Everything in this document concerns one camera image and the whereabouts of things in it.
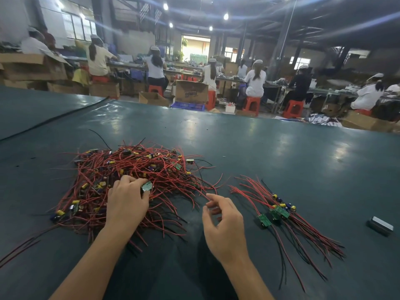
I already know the person's left hand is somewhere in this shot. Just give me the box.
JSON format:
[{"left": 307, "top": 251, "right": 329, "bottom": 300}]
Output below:
[{"left": 105, "top": 175, "right": 151, "bottom": 233}]

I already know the person's right hand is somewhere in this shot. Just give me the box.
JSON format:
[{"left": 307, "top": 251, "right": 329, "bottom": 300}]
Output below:
[{"left": 202, "top": 193, "right": 250, "bottom": 268}]

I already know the pile of red-wired boards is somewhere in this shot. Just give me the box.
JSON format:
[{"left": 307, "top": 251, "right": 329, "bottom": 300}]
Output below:
[{"left": 0, "top": 142, "right": 220, "bottom": 273}]

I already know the sorted bundle of wired boards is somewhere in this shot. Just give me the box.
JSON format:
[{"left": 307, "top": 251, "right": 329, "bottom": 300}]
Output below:
[{"left": 230, "top": 177, "right": 346, "bottom": 291}]

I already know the person's left forearm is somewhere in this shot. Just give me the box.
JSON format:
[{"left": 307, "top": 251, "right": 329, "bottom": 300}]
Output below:
[{"left": 50, "top": 220, "right": 135, "bottom": 300}]

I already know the blue plastic crate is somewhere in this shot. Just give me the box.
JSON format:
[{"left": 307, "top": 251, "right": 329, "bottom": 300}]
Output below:
[{"left": 170, "top": 102, "right": 207, "bottom": 111}]

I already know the dark green table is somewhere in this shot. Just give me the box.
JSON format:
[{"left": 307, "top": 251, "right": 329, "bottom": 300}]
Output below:
[{"left": 0, "top": 85, "right": 400, "bottom": 300}]

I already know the yellow sack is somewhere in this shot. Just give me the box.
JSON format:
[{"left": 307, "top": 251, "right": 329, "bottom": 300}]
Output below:
[{"left": 71, "top": 68, "right": 91, "bottom": 86}]

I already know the heap of black white items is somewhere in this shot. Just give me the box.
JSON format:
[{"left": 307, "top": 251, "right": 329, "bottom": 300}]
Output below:
[{"left": 307, "top": 113, "right": 345, "bottom": 127}]

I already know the small black grey block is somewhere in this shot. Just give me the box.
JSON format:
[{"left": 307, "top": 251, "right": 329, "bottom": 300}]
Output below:
[{"left": 367, "top": 216, "right": 395, "bottom": 237}]

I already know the large open cardboard box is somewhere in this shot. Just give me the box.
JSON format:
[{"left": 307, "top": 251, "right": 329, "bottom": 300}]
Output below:
[{"left": 0, "top": 53, "right": 70, "bottom": 82}]

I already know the grid window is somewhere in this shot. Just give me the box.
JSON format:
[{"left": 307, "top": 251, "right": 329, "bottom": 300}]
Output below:
[{"left": 61, "top": 9, "right": 98, "bottom": 41}]

